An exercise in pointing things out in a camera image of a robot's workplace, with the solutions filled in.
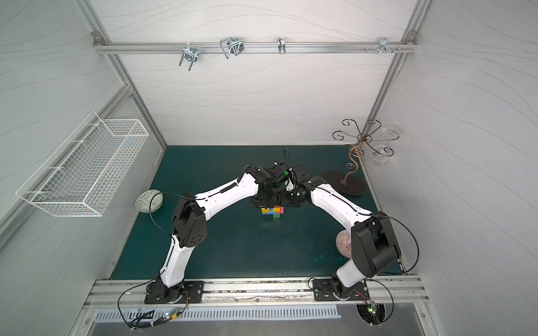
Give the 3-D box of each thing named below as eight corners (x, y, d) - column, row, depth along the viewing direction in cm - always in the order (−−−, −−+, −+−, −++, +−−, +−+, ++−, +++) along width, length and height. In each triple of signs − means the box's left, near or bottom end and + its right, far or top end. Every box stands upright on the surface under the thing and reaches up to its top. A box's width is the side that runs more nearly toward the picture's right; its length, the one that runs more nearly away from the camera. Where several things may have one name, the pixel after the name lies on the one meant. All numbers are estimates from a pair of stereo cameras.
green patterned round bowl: (136, 213, 95) (131, 208, 91) (145, 193, 101) (141, 189, 98) (160, 213, 95) (156, 208, 91) (168, 194, 101) (164, 189, 98)
